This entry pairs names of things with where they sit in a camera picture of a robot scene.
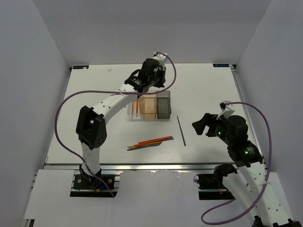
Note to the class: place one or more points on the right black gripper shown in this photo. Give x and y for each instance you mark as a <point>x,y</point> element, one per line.
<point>209,120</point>

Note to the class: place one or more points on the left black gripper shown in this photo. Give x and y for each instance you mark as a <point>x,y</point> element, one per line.
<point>162,74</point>

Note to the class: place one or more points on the red-orange fork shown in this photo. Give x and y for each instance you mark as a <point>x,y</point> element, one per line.
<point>137,107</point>

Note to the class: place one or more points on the red-orange knife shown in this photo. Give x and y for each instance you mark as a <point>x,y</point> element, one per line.
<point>147,144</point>

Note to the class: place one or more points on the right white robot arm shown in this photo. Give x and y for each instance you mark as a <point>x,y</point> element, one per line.
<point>246,179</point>

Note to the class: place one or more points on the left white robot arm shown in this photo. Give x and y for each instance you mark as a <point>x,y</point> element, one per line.
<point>91,125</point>

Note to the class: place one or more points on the amber plastic container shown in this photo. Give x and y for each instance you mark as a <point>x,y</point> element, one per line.
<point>149,106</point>

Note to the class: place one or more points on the smoky grey plastic container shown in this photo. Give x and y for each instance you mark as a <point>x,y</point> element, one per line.
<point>163,105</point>

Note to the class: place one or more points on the clear plastic container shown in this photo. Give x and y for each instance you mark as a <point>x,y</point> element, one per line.
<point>135,110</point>

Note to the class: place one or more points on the blue knife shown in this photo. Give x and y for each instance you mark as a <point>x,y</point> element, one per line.
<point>146,147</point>

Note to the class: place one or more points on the right blue table sticker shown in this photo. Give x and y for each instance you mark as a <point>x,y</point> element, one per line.
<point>221,65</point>

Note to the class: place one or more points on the blue table sticker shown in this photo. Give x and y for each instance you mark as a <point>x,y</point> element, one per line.
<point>221,65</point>
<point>80,67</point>

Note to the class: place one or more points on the yellow-orange knife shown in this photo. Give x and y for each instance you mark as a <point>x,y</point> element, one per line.
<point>134,147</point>

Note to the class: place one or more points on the left blue table sticker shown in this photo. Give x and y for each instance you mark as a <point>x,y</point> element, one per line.
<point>80,67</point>

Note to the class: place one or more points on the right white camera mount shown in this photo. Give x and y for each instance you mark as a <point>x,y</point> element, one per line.
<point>227,110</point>

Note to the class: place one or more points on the aluminium table rail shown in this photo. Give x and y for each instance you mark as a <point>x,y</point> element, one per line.
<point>152,167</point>

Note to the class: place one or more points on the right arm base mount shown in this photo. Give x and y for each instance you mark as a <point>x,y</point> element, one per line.
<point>211,185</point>

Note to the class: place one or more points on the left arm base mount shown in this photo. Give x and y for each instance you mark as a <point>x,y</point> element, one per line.
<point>80,187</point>

